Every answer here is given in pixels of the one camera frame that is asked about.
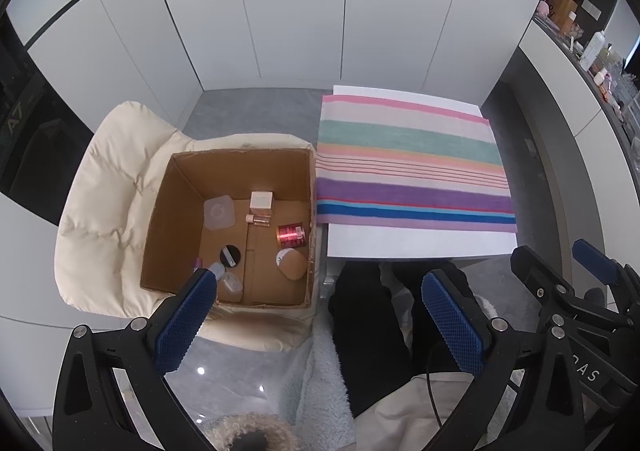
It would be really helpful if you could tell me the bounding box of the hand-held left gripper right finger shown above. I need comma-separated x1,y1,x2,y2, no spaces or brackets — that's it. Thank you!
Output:
421,270,591,451

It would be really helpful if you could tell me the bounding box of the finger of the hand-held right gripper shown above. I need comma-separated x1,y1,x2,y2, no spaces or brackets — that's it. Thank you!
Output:
572,238,633,302
511,245,576,317

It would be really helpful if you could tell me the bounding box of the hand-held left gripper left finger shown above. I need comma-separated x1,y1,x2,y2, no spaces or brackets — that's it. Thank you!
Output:
51,267,219,451

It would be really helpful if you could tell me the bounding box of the clear bottle pink cap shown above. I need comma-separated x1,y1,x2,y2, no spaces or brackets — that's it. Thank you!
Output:
194,257,227,282

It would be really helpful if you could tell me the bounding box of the small clear jar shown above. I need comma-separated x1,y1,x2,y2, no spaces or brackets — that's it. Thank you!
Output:
220,272,244,297

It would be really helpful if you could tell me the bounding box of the cardboard box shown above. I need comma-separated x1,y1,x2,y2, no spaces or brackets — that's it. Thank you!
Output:
140,146,318,309

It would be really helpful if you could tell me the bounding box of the translucent square bottle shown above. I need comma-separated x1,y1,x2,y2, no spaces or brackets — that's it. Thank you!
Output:
202,196,236,233

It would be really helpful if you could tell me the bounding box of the red jar yellow lid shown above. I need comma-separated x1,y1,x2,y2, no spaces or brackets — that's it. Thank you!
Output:
276,224,306,248

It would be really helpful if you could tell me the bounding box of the person's left leg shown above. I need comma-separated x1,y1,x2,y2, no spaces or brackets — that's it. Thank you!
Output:
327,262,413,419

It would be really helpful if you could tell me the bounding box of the beige coat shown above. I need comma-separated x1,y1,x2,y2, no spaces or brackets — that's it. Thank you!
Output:
352,371,481,451

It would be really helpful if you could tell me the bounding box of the striped cloth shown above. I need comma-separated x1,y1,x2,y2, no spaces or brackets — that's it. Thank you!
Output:
314,93,518,233

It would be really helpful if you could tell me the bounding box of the fuzzy-trimmed dark slipper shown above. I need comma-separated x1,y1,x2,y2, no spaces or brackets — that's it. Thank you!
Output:
202,412,306,451

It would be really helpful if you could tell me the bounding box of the cream padded chair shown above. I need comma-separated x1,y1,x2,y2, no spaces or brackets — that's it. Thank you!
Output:
52,101,321,352

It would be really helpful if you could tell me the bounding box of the clear plastic drawer organizer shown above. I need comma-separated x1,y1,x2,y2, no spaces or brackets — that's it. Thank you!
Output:
612,73,640,112

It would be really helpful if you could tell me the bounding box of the tall white bottle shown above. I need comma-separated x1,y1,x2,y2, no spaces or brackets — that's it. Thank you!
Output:
580,31,608,72

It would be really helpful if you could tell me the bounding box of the grey screen panel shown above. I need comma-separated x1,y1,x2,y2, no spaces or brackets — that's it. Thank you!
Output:
602,0,640,76

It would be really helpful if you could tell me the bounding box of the black glossy panel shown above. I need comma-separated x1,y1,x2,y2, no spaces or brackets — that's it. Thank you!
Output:
0,11,97,227

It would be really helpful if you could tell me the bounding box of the small brown paw-print box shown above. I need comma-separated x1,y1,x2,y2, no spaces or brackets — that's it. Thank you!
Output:
550,0,581,29

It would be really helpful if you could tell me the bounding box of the black cable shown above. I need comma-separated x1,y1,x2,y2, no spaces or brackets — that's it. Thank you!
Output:
425,338,446,427

